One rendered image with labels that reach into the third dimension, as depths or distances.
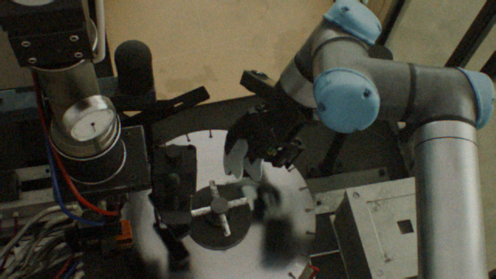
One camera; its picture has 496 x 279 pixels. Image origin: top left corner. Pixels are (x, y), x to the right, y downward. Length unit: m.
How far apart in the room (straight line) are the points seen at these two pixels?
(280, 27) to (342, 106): 0.78
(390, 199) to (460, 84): 0.42
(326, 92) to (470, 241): 0.23
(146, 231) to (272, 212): 0.21
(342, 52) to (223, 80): 0.65
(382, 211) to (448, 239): 0.45
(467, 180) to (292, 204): 0.40
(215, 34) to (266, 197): 0.53
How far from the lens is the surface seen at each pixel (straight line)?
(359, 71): 0.74
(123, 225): 1.00
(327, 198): 1.27
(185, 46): 1.43
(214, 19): 1.48
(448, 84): 0.77
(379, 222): 1.12
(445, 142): 0.73
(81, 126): 0.57
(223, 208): 0.97
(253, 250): 1.01
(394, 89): 0.75
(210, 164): 1.06
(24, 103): 1.04
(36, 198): 1.17
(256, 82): 0.95
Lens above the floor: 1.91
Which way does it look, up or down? 62 degrees down
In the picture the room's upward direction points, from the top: 11 degrees clockwise
